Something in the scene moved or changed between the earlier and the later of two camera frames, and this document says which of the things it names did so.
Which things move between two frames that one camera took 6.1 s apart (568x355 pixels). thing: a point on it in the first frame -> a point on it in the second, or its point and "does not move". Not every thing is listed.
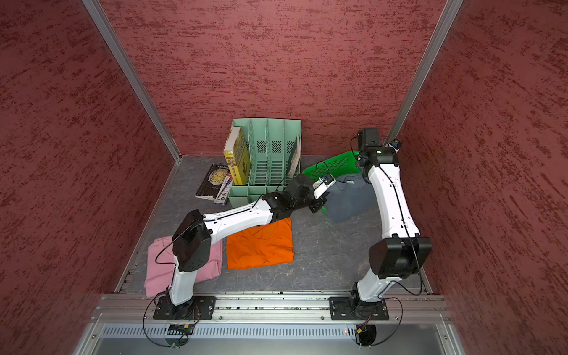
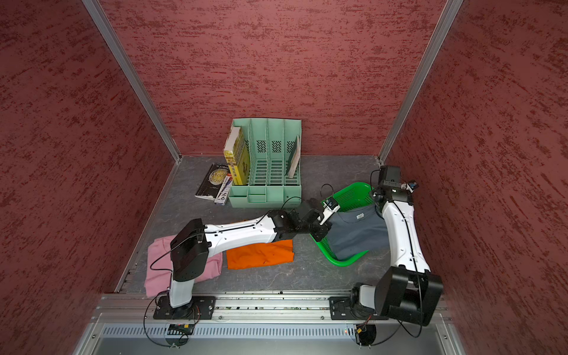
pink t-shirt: x=161 y=263 does not move
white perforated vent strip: x=231 y=332 does not move
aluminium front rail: x=417 y=308 does not move
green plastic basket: x=342 y=163 -> x=359 y=194
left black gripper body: x=310 y=200 -> x=315 y=228
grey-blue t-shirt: x=350 y=197 -> x=356 y=231
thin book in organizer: x=296 y=158 does not move
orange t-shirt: x=263 y=245 does not move
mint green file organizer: x=274 y=151 does not move
